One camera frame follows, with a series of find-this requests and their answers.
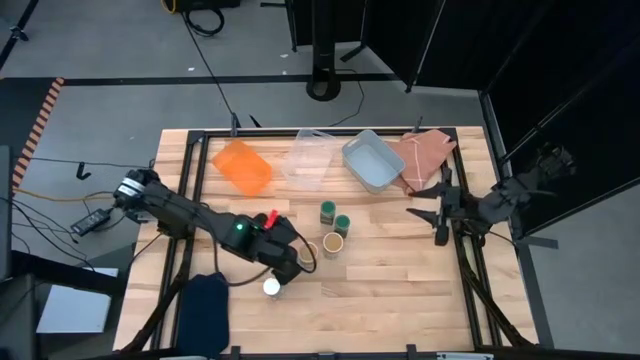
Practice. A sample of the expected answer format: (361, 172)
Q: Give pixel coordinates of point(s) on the green lid spice jar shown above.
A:
(342, 225)
(327, 212)

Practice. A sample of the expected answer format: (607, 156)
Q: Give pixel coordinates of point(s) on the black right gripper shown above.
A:
(452, 205)

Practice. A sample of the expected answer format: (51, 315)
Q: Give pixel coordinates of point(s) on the black floor hook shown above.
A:
(82, 172)

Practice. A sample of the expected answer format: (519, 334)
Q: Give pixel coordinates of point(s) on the white lid spice jar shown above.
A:
(271, 287)

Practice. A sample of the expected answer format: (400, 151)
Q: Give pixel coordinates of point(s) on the orange plastic bin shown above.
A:
(242, 167)

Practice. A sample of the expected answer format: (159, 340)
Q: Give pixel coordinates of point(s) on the black stand pole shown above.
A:
(324, 50)

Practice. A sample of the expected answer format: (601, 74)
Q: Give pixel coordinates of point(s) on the orange black hazard tape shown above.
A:
(37, 127)

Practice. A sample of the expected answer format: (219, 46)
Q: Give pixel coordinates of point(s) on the pink cloth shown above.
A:
(422, 152)

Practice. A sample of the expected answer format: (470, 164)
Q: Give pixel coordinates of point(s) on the white board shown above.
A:
(75, 310)

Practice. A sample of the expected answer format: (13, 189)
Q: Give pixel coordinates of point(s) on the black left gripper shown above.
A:
(275, 245)

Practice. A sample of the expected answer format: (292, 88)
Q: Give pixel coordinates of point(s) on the red tag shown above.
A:
(272, 218)

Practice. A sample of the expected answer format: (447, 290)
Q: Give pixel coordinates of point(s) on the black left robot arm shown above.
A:
(175, 205)

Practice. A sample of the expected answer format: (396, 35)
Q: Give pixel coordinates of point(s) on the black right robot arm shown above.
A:
(505, 200)

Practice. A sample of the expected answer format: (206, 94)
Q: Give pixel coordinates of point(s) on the clear plastic bin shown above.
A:
(307, 160)

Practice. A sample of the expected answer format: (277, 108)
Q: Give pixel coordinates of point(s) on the black curtain partition panel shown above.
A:
(500, 40)
(575, 125)
(395, 35)
(350, 20)

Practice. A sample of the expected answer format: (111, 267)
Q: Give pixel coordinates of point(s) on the navy blue cloth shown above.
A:
(202, 315)

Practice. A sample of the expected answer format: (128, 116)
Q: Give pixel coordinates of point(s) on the black tripod leg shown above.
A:
(17, 32)

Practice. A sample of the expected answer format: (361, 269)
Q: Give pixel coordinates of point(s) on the black power adapter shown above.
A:
(91, 221)

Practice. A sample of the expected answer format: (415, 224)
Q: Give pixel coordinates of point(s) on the black metal table frame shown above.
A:
(270, 133)

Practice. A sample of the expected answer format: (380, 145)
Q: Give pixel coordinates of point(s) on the grey plastic bin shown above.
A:
(372, 162)

